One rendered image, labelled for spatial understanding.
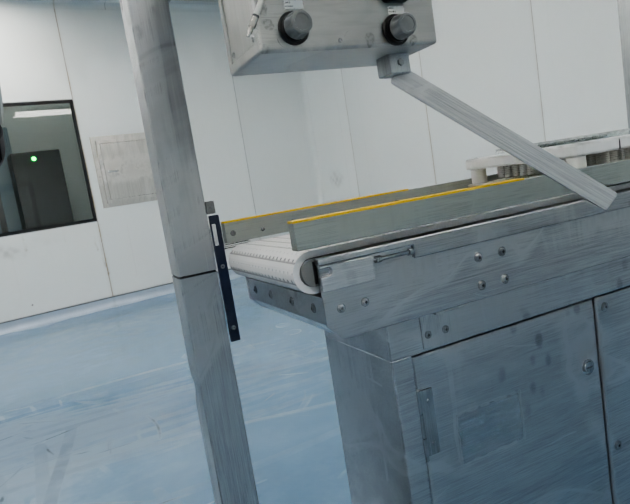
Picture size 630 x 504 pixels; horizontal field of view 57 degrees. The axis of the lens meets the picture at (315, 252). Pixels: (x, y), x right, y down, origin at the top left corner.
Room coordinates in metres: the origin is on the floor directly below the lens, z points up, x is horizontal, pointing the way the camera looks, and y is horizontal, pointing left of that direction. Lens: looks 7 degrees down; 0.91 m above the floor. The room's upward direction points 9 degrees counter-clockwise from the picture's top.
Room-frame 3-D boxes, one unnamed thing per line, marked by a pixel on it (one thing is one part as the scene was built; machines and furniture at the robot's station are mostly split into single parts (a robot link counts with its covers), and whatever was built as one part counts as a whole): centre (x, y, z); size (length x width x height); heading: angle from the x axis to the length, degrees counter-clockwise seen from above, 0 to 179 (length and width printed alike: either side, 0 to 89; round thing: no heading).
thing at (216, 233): (0.88, 0.14, 0.78); 0.02 x 0.01 x 0.20; 114
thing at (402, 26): (0.65, -0.13, 1.06); 0.03 x 0.03 x 0.04; 24
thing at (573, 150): (1.00, -0.46, 0.90); 0.25 x 0.24 x 0.02; 24
